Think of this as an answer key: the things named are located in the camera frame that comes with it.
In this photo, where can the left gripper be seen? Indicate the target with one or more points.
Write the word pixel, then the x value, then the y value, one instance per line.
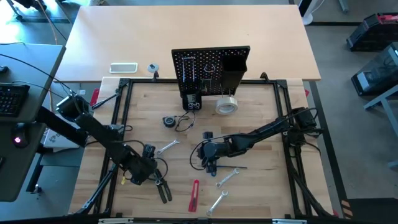
pixel 140 168

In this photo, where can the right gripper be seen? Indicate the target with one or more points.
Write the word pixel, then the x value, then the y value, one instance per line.
pixel 220 149

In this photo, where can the grey metal table leg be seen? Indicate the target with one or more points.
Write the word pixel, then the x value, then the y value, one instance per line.
pixel 388 109

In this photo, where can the grey desk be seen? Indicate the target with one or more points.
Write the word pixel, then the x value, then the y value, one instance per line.
pixel 31 62

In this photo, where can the large light wooden desk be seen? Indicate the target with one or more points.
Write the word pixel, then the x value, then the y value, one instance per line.
pixel 186 31

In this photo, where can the black crate with red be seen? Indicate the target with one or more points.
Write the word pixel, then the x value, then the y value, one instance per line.
pixel 373 31

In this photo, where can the black grey tape measure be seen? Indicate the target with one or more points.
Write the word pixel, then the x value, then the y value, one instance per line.
pixel 169 121

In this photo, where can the small chrome socket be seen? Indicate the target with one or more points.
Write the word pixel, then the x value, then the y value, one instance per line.
pixel 190 105

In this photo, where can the black pliers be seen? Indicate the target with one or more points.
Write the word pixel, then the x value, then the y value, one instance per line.
pixel 164 193

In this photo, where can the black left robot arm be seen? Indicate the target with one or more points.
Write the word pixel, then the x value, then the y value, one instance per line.
pixel 96 130

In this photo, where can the chrome combination wrench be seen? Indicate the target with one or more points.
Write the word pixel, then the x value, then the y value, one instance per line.
pixel 227 178
pixel 216 203
pixel 168 147
pixel 159 182

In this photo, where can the red utility knife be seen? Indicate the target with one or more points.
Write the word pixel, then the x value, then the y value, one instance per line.
pixel 194 196

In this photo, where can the white cardboard box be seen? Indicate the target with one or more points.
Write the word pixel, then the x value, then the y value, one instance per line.
pixel 59 140

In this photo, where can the black metal pegboard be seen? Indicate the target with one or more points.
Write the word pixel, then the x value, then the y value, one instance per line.
pixel 217 53

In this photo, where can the dark glass enclosure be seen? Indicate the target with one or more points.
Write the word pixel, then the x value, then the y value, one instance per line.
pixel 379 74

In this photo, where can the white rectangular tray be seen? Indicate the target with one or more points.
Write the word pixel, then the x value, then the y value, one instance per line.
pixel 123 68

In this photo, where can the clear black safety glasses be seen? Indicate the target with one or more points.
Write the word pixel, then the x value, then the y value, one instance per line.
pixel 193 121

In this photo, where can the chrome loop pegboard hook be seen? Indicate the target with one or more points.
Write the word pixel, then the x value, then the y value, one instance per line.
pixel 205 68

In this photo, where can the white tape roll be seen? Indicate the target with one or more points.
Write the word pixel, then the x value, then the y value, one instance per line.
pixel 224 109

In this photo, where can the black desk support beam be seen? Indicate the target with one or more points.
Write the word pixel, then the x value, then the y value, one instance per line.
pixel 56 124

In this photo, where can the black pegboard bin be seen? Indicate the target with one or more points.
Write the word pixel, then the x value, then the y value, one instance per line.
pixel 233 71

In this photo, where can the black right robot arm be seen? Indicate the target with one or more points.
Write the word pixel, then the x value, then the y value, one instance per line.
pixel 267 130

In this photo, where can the white cylindrical stand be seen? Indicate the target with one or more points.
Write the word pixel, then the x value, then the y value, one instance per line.
pixel 308 12

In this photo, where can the black keyboard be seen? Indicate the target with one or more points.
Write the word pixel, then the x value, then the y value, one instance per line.
pixel 12 99

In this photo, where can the black computer mouse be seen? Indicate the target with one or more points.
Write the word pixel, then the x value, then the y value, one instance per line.
pixel 19 137

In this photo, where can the small round grey object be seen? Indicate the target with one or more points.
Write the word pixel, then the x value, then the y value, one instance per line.
pixel 153 67

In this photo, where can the black office chair base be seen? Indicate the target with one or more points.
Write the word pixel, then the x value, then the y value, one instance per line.
pixel 31 3

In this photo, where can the black socket holder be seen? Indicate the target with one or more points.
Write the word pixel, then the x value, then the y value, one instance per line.
pixel 192 98

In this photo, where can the long chrome socket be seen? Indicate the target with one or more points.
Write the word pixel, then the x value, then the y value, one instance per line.
pixel 197 105

